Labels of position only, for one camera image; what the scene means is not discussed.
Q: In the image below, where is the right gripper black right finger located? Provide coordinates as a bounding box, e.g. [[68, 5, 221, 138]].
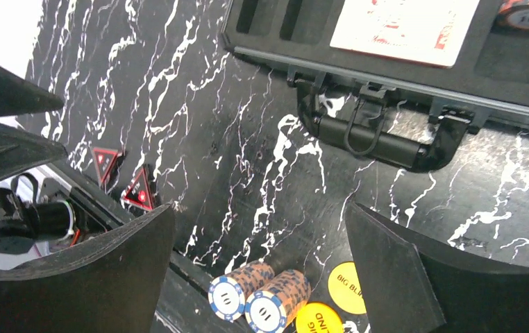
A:
[[346, 203, 529, 332]]

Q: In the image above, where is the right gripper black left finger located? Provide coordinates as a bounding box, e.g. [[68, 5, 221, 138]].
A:
[[0, 205, 176, 332]]

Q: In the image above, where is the yellow big blind button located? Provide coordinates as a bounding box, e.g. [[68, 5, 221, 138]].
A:
[[296, 302, 344, 333], [328, 261, 367, 315]]

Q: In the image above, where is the orange poker chip stack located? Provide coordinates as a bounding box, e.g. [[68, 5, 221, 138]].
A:
[[208, 260, 275, 322]]

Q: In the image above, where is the black poker set case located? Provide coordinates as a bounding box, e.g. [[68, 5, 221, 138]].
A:
[[221, 1, 529, 173]]

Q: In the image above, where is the right red all-in triangle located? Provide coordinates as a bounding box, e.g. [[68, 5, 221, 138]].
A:
[[121, 165, 155, 212]]

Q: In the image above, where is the red all-in triangle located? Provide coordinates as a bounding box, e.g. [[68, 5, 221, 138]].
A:
[[92, 146, 123, 186], [121, 165, 155, 212]]

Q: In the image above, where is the left red all-in triangle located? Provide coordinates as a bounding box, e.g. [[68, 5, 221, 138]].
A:
[[92, 146, 123, 186]]

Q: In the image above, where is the red playing card deck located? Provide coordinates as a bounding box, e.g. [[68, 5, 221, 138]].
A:
[[330, 0, 478, 68]]

